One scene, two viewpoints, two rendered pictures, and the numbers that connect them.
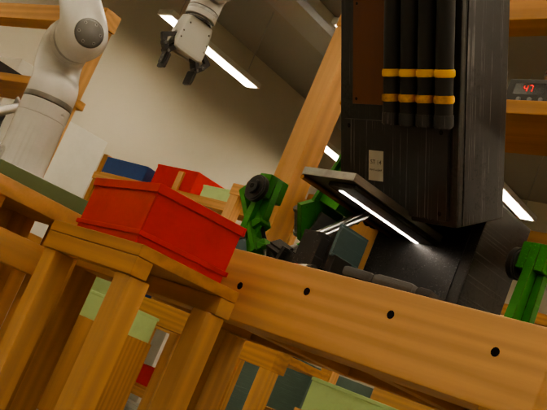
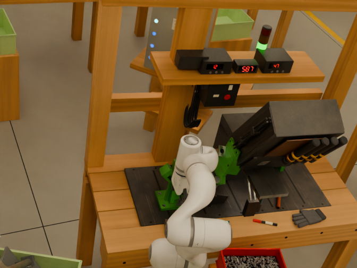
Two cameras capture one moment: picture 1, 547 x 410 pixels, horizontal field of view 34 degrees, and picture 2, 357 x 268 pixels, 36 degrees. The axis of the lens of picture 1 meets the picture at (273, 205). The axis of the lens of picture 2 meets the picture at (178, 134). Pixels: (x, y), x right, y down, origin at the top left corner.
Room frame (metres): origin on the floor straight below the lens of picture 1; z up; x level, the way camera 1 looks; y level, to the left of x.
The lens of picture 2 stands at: (1.83, 2.03, 2.98)
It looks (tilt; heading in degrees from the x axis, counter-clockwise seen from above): 38 degrees down; 286
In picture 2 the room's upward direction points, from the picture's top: 13 degrees clockwise
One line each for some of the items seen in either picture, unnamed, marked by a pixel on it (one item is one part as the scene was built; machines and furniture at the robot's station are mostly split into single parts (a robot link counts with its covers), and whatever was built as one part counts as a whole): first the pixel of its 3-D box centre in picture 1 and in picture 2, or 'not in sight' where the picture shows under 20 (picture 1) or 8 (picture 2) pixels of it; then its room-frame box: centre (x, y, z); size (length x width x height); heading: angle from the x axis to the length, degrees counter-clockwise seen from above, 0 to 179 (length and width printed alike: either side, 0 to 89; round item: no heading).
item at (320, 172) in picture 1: (378, 211); (258, 170); (2.02, -0.23, 1.11); 0.39 x 0.16 x 0.03; 131
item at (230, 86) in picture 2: not in sight; (218, 88); (2.37, -0.34, 1.42); 0.17 x 0.12 x 0.15; 41
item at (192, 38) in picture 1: (191, 37); (181, 178); (2.26, 0.37, 1.41); 0.10 x 0.07 x 0.11; 131
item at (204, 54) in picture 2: not in sight; (191, 59); (2.51, -0.23, 1.59); 0.15 x 0.07 x 0.07; 41
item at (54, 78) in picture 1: (62, 62); (169, 262); (2.16, 0.62, 1.18); 0.19 x 0.12 x 0.24; 28
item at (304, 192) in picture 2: not in sight; (228, 188); (2.15, -0.25, 0.89); 1.10 x 0.42 x 0.02; 41
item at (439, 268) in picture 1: (437, 269); (245, 146); (2.16, -0.43, 1.07); 0.30 x 0.18 x 0.34; 41
